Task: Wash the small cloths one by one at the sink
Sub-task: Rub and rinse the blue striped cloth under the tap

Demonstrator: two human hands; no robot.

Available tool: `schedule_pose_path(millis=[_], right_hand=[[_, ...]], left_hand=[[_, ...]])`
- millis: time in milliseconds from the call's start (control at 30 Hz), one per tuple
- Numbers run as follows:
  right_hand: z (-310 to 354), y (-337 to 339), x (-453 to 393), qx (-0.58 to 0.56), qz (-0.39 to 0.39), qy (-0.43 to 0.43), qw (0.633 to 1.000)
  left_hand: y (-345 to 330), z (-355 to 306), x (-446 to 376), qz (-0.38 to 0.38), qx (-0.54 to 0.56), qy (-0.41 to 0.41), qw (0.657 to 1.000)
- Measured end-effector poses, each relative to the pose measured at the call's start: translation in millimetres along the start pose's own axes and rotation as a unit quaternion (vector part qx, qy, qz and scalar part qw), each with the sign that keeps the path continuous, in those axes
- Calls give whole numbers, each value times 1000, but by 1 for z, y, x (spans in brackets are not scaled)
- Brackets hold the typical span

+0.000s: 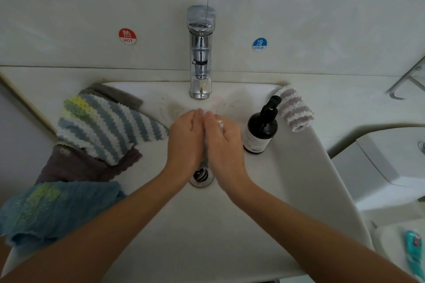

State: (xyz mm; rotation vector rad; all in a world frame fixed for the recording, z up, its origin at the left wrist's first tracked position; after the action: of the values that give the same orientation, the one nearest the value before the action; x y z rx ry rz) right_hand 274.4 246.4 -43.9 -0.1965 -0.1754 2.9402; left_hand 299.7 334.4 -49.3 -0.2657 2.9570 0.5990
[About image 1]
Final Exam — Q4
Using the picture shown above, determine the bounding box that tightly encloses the person's left forearm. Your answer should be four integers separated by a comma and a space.
0, 173, 193, 283

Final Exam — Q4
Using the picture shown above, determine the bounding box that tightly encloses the white toilet lid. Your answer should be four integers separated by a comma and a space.
374, 218, 425, 283

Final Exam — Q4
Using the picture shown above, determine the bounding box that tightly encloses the white toilet tank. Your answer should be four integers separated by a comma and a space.
331, 127, 425, 215

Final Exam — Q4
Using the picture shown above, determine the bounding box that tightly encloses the blue stained cloth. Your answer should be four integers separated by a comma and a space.
0, 180, 128, 249

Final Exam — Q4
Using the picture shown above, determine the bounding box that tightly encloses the chrome faucet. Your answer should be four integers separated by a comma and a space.
186, 5, 217, 100

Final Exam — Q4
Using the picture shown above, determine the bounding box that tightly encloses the metal wall shelf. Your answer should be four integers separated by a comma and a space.
388, 55, 425, 100

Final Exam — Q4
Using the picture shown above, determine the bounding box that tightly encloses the blue round sticker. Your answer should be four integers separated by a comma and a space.
251, 37, 268, 52

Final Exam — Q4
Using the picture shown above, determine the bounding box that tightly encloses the person's left hand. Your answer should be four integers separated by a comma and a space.
162, 108, 206, 189

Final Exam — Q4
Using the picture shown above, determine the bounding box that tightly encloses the brown cloth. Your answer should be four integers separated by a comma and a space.
36, 82, 145, 185

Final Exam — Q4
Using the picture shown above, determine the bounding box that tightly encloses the white ceramic sink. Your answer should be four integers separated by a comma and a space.
0, 80, 374, 283

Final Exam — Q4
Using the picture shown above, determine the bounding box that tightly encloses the person's right forearm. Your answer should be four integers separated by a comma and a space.
226, 176, 416, 283

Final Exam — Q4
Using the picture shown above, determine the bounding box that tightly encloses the metal sink drain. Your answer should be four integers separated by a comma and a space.
189, 165, 215, 189

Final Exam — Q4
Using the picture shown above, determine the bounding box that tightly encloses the pink white striped cloth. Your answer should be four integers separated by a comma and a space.
275, 85, 316, 133

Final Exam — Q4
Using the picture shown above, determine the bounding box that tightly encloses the red round sticker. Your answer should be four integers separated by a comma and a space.
118, 28, 138, 46

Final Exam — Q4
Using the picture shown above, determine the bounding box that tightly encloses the black pump soap bottle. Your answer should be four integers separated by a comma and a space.
241, 96, 283, 156

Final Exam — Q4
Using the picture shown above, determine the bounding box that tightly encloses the person's right hand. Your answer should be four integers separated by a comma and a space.
202, 111, 255, 195

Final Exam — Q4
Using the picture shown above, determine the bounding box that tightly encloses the teal tube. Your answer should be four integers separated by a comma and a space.
403, 229, 425, 281

